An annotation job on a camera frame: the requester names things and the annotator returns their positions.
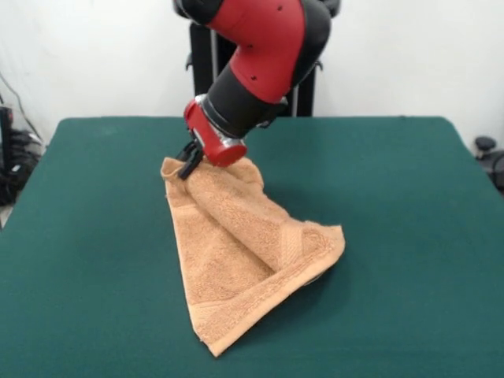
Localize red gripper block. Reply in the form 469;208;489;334
175;98;249;181

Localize tan terry towel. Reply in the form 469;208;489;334
159;156;347;358

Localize black electronics box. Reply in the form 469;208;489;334
0;104;44;208

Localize dark green table cloth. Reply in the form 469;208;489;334
0;115;504;378

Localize grey office chair base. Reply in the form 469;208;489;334
474;135;504;194

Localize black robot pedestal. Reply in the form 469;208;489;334
184;0;343;118

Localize thin grey cable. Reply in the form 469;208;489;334
0;72;43;139

